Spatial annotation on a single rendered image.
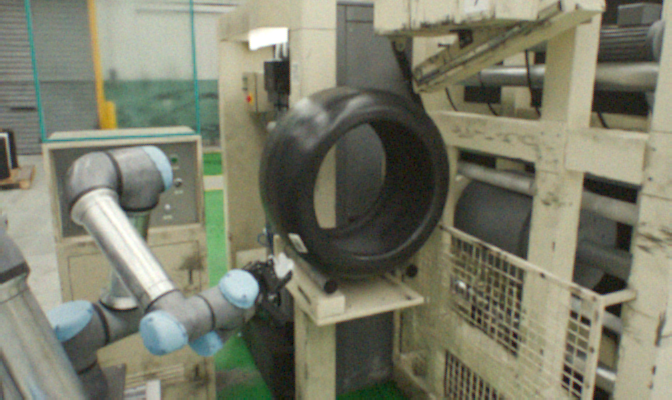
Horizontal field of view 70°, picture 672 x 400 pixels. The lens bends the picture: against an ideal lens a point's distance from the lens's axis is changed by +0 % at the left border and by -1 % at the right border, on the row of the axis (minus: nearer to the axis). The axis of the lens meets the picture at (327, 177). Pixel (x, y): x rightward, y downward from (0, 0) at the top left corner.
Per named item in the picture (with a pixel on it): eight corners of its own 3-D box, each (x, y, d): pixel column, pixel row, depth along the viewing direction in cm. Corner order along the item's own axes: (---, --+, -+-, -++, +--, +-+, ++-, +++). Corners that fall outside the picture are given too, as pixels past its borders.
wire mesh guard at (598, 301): (392, 361, 206) (396, 204, 191) (395, 360, 207) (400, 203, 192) (568, 544, 125) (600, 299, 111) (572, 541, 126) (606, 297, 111)
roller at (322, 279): (294, 239, 171) (300, 249, 172) (283, 247, 170) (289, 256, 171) (334, 277, 139) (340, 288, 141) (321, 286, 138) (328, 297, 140)
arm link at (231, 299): (224, 312, 85) (204, 345, 91) (269, 291, 94) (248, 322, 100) (200, 279, 88) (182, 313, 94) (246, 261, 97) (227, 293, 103)
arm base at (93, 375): (34, 422, 111) (29, 384, 109) (48, 383, 125) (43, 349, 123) (105, 407, 116) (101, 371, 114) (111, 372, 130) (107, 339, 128)
